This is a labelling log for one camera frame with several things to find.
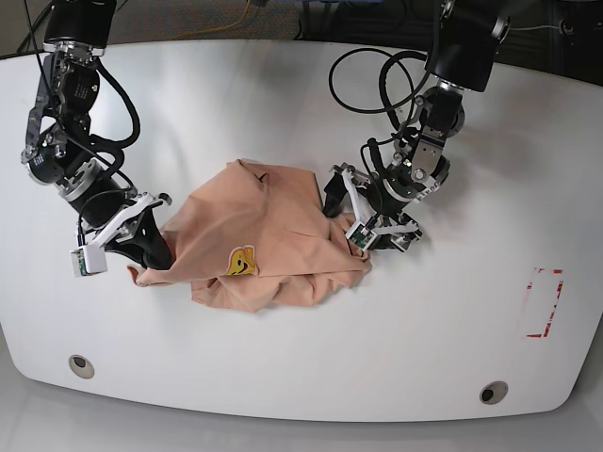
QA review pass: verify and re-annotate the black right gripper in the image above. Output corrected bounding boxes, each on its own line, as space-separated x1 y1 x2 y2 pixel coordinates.
65 176 173 270

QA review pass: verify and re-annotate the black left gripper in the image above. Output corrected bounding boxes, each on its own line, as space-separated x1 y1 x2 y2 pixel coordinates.
322 171 426 250

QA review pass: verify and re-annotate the peach t-shirt with emoji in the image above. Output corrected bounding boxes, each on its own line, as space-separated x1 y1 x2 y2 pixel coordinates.
128 160 371 313

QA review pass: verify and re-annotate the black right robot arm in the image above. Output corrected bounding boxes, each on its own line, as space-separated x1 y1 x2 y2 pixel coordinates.
21 1 173 277

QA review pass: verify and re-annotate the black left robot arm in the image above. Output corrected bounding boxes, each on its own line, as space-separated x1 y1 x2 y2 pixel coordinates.
323 1 511 252

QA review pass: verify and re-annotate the left table grommet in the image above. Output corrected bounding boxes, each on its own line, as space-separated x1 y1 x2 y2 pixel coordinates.
69 355 95 379

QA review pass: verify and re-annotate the table grommet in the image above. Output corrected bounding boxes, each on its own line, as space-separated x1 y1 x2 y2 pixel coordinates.
479 380 509 406
69 355 95 379

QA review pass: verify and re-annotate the red tape rectangle marking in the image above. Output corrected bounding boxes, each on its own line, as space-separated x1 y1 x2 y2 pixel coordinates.
520 267 564 339

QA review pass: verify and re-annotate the right table grommet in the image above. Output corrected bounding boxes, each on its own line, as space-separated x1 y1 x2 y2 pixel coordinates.
479 380 509 406

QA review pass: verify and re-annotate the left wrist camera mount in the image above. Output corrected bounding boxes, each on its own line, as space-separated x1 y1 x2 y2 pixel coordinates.
331 163 420 250

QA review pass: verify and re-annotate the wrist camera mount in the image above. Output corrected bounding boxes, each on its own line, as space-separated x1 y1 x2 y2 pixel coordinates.
71 192 171 277
331 163 420 250

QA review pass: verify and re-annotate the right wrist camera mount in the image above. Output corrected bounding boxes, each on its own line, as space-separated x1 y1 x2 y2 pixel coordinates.
71 192 171 277

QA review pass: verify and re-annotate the yellow cable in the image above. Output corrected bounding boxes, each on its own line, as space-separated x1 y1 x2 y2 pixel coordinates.
172 0 251 41

